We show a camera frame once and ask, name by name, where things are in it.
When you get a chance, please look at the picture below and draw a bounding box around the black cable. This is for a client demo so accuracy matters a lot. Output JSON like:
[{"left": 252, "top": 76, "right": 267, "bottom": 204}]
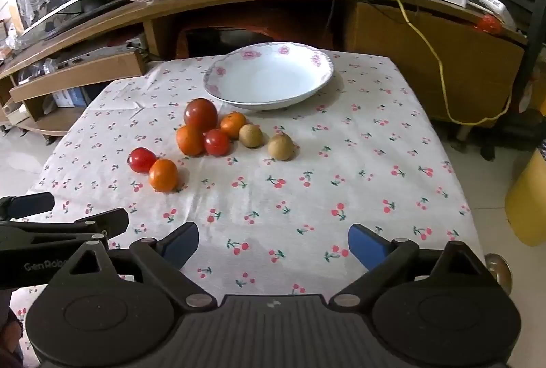
[{"left": 326, "top": 0, "right": 340, "bottom": 46}]

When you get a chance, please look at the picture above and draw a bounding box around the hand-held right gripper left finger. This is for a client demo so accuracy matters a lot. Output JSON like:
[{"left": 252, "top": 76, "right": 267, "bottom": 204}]
[{"left": 49, "top": 222, "right": 218, "bottom": 311}]

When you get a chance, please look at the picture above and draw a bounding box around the cherry print tablecloth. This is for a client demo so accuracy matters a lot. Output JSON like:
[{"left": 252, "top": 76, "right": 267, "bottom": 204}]
[{"left": 9, "top": 50, "right": 487, "bottom": 368}]

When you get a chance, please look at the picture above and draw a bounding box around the yellow cable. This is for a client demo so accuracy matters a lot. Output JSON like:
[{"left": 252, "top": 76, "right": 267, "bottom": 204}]
[{"left": 252, "top": 0, "right": 513, "bottom": 125}]

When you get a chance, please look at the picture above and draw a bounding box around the red round object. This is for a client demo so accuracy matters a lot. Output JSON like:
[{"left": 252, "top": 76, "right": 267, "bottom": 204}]
[{"left": 475, "top": 15, "right": 502, "bottom": 36}]

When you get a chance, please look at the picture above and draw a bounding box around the wooden cabinet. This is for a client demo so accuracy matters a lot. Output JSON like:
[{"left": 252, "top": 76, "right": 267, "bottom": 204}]
[{"left": 0, "top": 0, "right": 530, "bottom": 138}]

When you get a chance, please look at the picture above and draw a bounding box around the yellow bin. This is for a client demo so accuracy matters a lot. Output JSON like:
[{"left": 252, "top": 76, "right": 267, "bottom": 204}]
[{"left": 504, "top": 146, "right": 546, "bottom": 247}]

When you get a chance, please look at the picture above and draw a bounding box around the large dark red tomato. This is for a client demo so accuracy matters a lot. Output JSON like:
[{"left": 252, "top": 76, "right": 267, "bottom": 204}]
[{"left": 183, "top": 98, "right": 219, "bottom": 134}]

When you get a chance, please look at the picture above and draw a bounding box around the silver set-top box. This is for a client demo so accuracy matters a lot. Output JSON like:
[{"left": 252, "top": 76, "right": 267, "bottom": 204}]
[{"left": 55, "top": 36, "right": 148, "bottom": 70}]

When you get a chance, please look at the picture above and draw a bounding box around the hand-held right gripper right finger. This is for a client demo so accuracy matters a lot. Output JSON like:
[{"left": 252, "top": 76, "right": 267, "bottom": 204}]
[{"left": 326, "top": 224, "right": 502, "bottom": 311}]

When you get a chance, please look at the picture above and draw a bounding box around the black metal rack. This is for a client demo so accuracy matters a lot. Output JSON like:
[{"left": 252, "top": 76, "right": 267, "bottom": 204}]
[{"left": 469, "top": 0, "right": 546, "bottom": 164}]

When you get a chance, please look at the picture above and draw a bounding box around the round metal knob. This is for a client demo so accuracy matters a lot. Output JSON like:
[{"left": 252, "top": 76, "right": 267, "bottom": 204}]
[{"left": 484, "top": 254, "right": 512, "bottom": 292}]

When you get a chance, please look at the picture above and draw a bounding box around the blue white box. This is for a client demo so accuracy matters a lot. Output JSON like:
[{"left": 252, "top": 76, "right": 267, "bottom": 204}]
[{"left": 53, "top": 88, "right": 92, "bottom": 108}]

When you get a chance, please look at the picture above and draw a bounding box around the white floral plate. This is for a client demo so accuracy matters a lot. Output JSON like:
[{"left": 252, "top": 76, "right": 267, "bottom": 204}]
[{"left": 202, "top": 42, "right": 334, "bottom": 110}]

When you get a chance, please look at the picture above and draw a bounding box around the oval red tomato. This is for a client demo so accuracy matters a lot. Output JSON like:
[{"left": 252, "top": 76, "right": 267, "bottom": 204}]
[{"left": 128, "top": 147, "right": 158, "bottom": 173}]

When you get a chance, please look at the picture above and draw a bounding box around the brown kiwi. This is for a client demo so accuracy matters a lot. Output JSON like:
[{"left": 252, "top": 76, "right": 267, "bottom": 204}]
[
  {"left": 267, "top": 133, "right": 295, "bottom": 161},
  {"left": 238, "top": 124, "right": 263, "bottom": 149}
]

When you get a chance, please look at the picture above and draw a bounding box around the small orange mandarin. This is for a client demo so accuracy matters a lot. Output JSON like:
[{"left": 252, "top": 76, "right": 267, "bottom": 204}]
[
  {"left": 176, "top": 125, "right": 206, "bottom": 157},
  {"left": 219, "top": 112, "right": 248, "bottom": 140},
  {"left": 148, "top": 159, "right": 179, "bottom": 193}
]

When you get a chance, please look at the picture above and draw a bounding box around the small round red tomato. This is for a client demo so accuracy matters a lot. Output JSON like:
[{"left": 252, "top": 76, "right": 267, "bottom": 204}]
[{"left": 204, "top": 129, "right": 232, "bottom": 156}]

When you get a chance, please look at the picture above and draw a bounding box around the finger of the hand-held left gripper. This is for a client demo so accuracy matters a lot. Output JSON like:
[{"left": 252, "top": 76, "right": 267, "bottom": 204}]
[
  {"left": 0, "top": 208, "right": 129, "bottom": 253},
  {"left": 0, "top": 192, "right": 56, "bottom": 220}
]

